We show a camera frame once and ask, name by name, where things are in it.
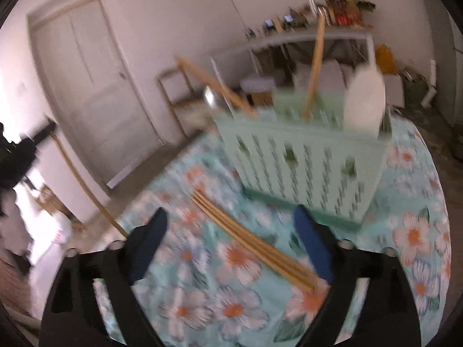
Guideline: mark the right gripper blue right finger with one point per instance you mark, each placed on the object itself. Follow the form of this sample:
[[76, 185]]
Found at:
[[388, 316]]

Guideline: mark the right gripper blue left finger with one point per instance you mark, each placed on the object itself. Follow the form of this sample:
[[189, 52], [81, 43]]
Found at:
[[72, 316]]

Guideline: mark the metal spoon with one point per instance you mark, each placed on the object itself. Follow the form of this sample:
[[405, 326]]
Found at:
[[214, 100]]

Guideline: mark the white rice paddle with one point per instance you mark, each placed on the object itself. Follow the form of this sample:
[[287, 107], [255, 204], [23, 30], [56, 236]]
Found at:
[[365, 101]]

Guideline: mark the wooden chopstick lone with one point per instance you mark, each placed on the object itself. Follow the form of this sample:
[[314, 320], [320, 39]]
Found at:
[[317, 62]]

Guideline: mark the white panel door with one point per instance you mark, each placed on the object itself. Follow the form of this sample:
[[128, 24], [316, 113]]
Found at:
[[91, 92]]

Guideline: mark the floral blue tablecloth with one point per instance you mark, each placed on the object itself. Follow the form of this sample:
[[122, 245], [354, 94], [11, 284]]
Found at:
[[204, 289]]

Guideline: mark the wooden chair dark seat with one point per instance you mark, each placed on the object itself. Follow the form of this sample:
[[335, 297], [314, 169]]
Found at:
[[177, 92]]

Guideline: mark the mint green utensil holder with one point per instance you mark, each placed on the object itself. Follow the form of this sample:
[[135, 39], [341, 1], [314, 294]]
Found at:
[[285, 161]]

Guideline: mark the white box under table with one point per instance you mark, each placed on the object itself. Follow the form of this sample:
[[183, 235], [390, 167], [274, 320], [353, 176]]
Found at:
[[394, 91]]

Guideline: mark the green bag on floor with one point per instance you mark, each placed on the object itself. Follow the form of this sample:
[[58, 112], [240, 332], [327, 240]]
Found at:
[[415, 88]]

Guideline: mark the white sack under table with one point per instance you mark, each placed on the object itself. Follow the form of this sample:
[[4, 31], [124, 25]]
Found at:
[[334, 77]]

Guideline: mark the cardboard box under table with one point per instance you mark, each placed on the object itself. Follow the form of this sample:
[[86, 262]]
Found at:
[[262, 98]]

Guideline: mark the yellow plastic bag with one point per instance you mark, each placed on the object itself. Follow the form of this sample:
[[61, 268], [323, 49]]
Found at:
[[385, 60]]

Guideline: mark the silver refrigerator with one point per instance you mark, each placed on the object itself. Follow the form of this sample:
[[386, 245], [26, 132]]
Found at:
[[450, 73]]

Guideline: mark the white wooden side table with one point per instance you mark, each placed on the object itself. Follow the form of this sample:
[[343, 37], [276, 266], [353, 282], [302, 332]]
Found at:
[[286, 38]]

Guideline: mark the red cola bottles pack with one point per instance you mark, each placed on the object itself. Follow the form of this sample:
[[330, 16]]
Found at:
[[341, 16]]

